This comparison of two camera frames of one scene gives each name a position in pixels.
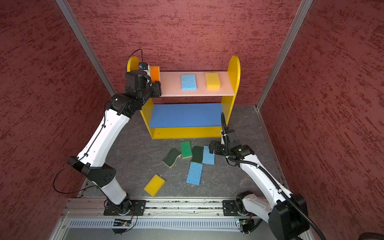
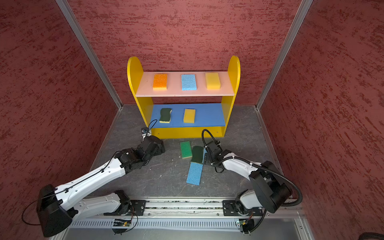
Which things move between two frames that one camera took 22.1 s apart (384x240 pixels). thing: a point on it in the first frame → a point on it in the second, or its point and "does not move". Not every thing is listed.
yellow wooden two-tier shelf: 192,102 does not move
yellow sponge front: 154,186 → 189,116
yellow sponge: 213,80 does not move
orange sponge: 155,73 → 160,81
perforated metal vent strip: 154,224 does not move
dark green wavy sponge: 171,157 → 165,115
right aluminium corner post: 304,7 does not move
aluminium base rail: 156,208 does not move
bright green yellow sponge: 186,149 does not move
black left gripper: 157,89 → 160,149
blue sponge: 194,173 does not move
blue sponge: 188,82 does not move
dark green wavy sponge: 197,153 does not move
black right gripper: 212,146 → 209,156
